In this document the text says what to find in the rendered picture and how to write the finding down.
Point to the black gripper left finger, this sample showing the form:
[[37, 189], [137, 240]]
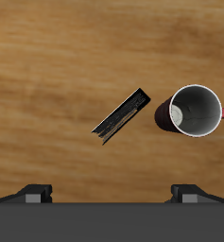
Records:
[[34, 192]]

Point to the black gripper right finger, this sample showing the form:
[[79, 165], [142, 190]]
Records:
[[187, 192]]

